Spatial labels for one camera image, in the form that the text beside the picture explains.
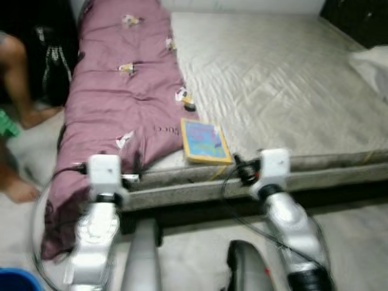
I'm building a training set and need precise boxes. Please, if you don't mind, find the blue plastic bucket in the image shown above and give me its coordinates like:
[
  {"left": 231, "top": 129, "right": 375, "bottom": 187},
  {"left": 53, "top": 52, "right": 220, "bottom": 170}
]
[{"left": 0, "top": 267, "right": 42, "bottom": 291}]

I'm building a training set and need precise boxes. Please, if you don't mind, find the white quilted mattress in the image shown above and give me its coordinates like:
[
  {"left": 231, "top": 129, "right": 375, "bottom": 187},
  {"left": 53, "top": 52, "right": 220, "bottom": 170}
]
[{"left": 58, "top": 11, "right": 388, "bottom": 210}]

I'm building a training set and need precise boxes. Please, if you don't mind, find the person bare leg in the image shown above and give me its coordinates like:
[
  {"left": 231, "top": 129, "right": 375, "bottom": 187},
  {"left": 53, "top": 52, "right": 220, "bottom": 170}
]
[
  {"left": 0, "top": 33, "right": 61, "bottom": 129},
  {"left": 0, "top": 142, "right": 42, "bottom": 204}
]

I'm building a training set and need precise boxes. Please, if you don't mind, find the black tufted headboard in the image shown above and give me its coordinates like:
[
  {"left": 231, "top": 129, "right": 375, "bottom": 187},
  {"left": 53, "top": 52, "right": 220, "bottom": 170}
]
[{"left": 319, "top": 0, "right": 388, "bottom": 50}]

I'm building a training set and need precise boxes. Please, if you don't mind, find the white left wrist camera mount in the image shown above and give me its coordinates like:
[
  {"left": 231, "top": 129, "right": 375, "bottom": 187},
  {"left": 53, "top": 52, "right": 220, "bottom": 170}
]
[{"left": 88, "top": 155, "right": 125, "bottom": 198}]

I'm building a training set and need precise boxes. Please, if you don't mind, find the white pillow with black lettering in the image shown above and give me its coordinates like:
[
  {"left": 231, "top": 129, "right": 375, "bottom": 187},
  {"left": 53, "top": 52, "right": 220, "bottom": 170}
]
[{"left": 349, "top": 45, "right": 388, "bottom": 101}]

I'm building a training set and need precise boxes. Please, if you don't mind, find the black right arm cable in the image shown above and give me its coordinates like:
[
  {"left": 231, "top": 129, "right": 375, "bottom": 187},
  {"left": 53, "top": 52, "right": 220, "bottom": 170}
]
[{"left": 219, "top": 165, "right": 322, "bottom": 270}]

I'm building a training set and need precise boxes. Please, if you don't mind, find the grey robot right leg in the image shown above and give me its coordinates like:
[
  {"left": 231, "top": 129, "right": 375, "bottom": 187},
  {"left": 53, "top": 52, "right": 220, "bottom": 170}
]
[{"left": 226, "top": 239, "right": 276, "bottom": 291}]

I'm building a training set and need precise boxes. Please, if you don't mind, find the purple printed blanket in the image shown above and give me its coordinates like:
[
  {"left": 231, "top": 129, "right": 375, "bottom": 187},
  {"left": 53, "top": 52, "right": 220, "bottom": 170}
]
[{"left": 41, "top": 0, "right": 190, "bottom": 260}]

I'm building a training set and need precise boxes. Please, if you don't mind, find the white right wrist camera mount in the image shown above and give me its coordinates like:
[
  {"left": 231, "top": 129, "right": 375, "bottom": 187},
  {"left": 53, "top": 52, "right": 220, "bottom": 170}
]
[{"left": 258, "top": 149, "right": 290, "bottom": 189}]

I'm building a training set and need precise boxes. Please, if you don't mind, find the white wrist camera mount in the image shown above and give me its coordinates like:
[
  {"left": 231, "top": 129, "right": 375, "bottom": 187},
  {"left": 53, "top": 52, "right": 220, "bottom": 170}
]
[
  {"left": 258, "top": 149, "right": 290, "bottom": 189},
  {"left": 88, "top": 155, "right": 125, "bottom": 198}
]

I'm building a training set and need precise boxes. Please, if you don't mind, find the grey robot left leg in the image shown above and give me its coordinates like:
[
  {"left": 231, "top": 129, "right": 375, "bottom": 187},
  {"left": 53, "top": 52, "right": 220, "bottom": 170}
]
[{"left": 118, "top": 218, "right": 163, "bottom": 291}]

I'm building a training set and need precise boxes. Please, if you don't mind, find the black patterned garment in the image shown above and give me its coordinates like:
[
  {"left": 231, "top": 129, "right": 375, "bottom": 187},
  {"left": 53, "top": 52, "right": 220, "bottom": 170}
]
[{"left": 33, "top": 24, "right": 81, "bottom": 110}]

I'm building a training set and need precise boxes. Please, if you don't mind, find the colourful yellow-edged book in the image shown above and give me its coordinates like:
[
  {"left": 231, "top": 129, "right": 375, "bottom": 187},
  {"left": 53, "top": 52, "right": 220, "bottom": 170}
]
[{"left": 181, "top": 118, "right": 233, "bottom": 166}]

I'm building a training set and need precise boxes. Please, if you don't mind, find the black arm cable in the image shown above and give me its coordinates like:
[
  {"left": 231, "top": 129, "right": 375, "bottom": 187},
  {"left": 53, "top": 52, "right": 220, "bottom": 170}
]
[
  {"left": 219, "top": 165, "right": 322, "bottom": 270},
  {"left": 30, "top": 162, "right": 92, "bottom": 279}
]

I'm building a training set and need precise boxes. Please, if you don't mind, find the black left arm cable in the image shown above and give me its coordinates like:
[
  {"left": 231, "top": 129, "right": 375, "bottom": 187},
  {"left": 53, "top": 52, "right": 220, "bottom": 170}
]
[{"left": 30, "top": 162, "right": 92, "bottom": 279}]

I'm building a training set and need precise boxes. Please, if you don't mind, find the grey robot leg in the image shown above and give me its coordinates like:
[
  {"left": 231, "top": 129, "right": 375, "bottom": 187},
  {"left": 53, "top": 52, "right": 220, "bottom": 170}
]
[
  {"left": 226, "top": 239, "right": 276, "bottom": 291},
  {"left": 118, "top": 218, "right": 163, "bottom": 291}
]

